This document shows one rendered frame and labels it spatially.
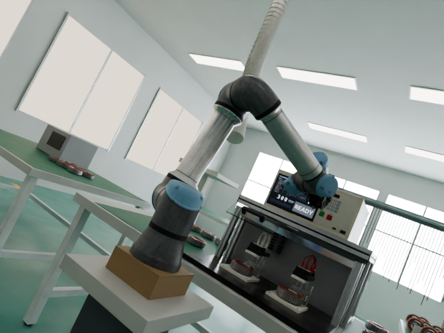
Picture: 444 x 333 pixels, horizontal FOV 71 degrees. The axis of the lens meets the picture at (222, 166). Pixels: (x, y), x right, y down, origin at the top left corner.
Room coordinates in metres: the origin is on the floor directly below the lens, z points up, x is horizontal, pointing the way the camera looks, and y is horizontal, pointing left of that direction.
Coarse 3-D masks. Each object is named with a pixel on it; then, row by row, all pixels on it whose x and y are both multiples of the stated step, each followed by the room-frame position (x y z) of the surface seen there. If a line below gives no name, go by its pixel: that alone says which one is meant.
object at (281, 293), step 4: (280, 288) 1.32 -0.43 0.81; (284, 288) 1.37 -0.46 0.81; (288, 288) 1.38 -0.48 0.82; (276, 292) 1.34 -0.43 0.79; (280, 292) 1.31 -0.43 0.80; (284, 292) 1.30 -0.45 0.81; (288, 292) 1.30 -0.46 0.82; (292, 292) 1.37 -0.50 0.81; (296, 292) 1.38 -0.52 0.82; (280, 296) 1.31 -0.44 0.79; (284, 296) 1.30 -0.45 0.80; (288, 296) 1.29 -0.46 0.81; (292, 296) 1.29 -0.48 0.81; (296, 296) 1.30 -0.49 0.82; (300, 296) 1.33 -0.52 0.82; (288, 300) 1.29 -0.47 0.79; (292, 300) 1.29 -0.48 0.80; (296, 300) 1.29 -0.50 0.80; (300, 300) 1.30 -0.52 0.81; (296, 304) 1.29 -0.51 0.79; (300, 304) 1.31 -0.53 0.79
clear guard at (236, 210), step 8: (232, 208) 1.42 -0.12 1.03; (240, 208) 1.41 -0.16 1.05; (240, 216) 1.37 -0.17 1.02; (248, 216) 1.37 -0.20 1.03; (256, 216) 1.36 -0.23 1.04; (256, 224) 1.32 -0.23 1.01; (264, 224) 1.32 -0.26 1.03; (272, 224) 1.32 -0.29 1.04; (280, 224) 1.32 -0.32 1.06; (272, 232) 1.28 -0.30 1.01
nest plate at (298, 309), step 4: (268, 292) 1.32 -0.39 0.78; (272, 292) 1.35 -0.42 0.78; (272, 296) 1.30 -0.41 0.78; (276, 296) 1.31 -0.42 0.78; (276, 300) 1.29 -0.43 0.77; (280, 300) 1.28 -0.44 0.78; (284, 300) 1.30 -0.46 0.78; (284, 304) 1.27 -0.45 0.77; (288, 304) 1.27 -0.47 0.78; (292, 304) 1.30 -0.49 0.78; (292, 308) 1.25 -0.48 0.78; (296, 308) 1.26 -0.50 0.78; (300, 308) 1.29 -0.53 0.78; (304, 308) 1.32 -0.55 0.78; (296, 312) 1.24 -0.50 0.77; (300, 312) 1.26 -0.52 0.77
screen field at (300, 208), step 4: (296, 204) 1.54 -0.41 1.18; (300, 204) 1.53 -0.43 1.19; (296, 208) 1.54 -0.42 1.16; (300, 208) 1.53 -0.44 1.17; (304, 208) 1.52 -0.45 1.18; (308, 208) 1.51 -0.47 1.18; (300, 212) 1.52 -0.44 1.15; (304, 212) 1.51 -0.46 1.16; (308, 212) 1.50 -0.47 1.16; (312, 212) 1.49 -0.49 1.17; (308, 216) 1.50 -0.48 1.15; (312, 216) 1.49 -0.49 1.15
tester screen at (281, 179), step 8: (280, 176) 1.61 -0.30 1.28; (280, 184) 1.61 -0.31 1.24; (272, 192) 1.62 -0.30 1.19; (280, 192) 1.60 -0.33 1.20; (304, 192) 1.53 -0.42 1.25; (280, 200) 1.59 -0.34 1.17; (288, 200) 1.57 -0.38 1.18; (296, 200) 1.55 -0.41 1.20; (288, 208) 1.56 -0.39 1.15; (304, 216) 1.51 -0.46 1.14
